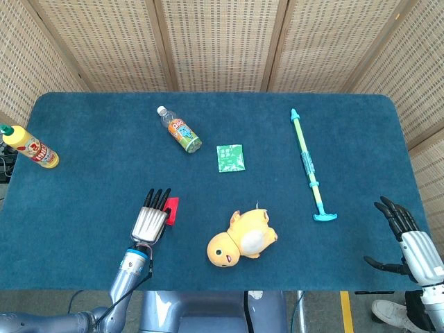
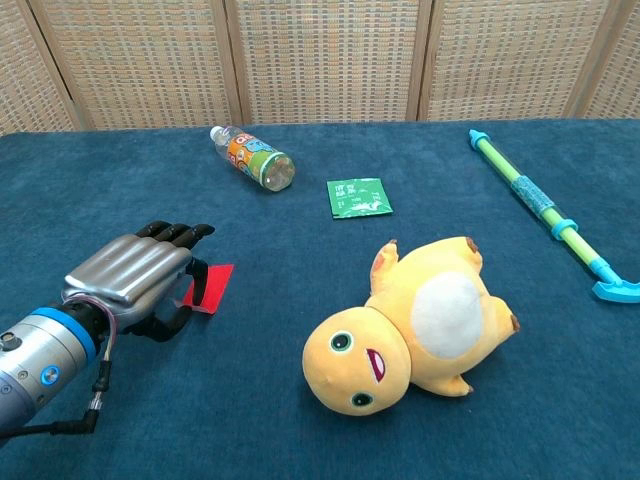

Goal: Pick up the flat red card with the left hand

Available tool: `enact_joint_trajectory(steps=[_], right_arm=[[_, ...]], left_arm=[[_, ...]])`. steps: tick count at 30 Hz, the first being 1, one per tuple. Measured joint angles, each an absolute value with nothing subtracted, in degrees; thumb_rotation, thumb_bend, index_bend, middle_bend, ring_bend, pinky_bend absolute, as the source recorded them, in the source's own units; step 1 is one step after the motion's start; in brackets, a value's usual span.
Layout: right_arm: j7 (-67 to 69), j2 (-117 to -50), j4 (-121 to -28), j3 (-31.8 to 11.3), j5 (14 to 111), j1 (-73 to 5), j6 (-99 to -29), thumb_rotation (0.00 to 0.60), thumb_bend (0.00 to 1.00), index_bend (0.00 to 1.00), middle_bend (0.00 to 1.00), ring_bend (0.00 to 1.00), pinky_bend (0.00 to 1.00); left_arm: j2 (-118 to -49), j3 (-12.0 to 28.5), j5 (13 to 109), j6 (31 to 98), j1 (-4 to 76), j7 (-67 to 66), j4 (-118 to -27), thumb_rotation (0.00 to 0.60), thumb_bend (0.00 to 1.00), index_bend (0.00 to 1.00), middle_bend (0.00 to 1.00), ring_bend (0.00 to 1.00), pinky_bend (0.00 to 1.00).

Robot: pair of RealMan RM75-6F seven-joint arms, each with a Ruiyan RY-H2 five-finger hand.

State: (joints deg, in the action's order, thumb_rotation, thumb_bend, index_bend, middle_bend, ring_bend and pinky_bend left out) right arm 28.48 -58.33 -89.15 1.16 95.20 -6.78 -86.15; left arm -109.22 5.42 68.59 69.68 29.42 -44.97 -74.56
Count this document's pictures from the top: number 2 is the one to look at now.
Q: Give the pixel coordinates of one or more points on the green square sachet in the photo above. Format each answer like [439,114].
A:
[359,197]

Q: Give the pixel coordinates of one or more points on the woven bamboo folding screen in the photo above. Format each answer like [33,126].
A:
[325,60]

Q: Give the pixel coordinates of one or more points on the red card piece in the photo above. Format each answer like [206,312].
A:
[220,282]

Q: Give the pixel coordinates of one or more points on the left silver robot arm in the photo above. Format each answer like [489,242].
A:
[35,365]

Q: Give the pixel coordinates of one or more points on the clear drink bottle orange label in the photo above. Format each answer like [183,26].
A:
[255,155]

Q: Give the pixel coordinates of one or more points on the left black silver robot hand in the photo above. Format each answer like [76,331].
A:
[120,272]

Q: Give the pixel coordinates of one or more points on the green blue water pump toy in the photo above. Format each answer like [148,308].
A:
[535,197]

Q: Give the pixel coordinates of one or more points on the yellow plush duck toy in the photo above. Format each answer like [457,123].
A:
[390,325]

